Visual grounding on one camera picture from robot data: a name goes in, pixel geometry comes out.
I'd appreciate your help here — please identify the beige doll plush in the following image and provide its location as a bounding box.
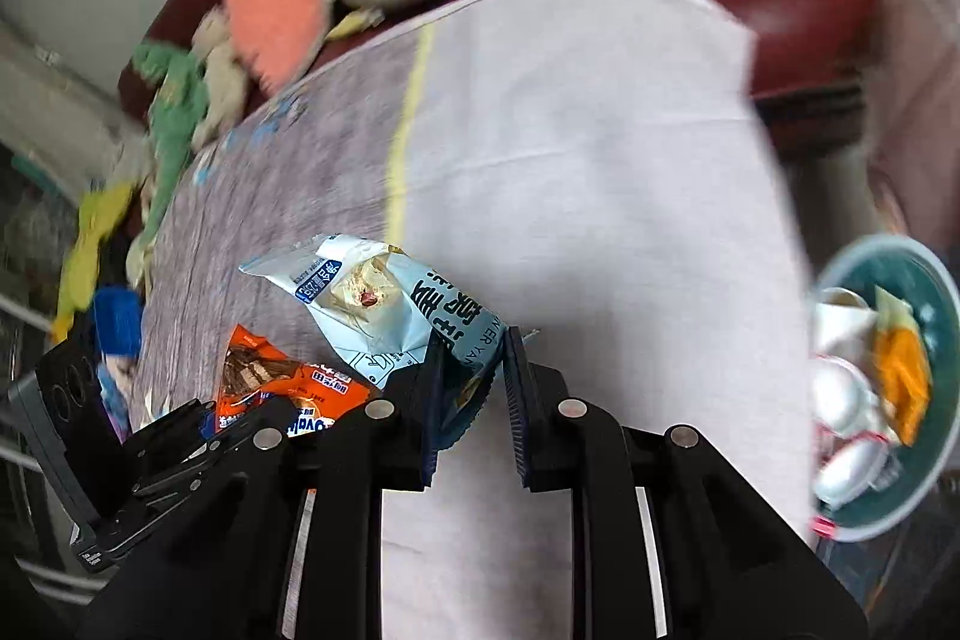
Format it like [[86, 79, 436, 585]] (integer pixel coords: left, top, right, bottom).
[[187, 6, 252, 150]]

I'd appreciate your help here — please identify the teal trash bin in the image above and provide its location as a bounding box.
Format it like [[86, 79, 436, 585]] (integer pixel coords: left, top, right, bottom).
[[810, 233, 960, 543]]

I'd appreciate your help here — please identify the blue plastic tray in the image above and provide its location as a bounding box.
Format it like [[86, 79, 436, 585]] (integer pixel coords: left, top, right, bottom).
[[94, 287, 143, 356]]

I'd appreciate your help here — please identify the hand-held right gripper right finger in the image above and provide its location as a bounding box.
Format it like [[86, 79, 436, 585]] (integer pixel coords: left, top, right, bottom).
[[505, 325, 872, 640]]

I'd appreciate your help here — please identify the light green dinosaur plush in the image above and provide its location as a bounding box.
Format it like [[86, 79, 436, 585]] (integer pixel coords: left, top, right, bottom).
[[131, 40, 215, 251]]

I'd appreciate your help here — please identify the white cup orange foil lid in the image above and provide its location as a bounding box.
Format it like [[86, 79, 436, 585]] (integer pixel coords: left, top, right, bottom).
[[870, 284, 935, 450]]

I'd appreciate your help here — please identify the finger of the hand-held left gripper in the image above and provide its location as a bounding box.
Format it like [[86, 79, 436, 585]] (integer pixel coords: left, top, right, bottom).
[[127, 437, 252, 521], [139, 398, 222, 461]]

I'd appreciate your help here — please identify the clear plastic bag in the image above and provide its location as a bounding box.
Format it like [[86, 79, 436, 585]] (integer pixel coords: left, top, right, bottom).
[[814, 355, 901, 513]]

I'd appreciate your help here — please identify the light blue snack packet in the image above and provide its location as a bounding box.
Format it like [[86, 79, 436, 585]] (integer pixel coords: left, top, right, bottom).
[[240, 233, 507, 450]]

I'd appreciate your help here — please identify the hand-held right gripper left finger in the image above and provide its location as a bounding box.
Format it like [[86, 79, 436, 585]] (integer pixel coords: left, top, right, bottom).
[[77, 338, 452, 640]]

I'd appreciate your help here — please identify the pink plaid bedding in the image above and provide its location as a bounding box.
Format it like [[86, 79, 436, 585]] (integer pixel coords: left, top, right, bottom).
[[862, 0, 960, 236]]

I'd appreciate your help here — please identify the orange snack packet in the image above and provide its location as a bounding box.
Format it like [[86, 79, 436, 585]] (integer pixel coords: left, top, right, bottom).
[[216, 323, 380, 442]]

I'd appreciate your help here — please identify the white paper towel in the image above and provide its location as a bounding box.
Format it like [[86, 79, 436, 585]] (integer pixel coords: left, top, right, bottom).
[[814, 287, 878, 356]]

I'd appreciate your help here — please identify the yellow plush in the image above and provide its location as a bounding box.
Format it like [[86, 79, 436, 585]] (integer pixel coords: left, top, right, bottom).
[[52, 182, 136, 341]]

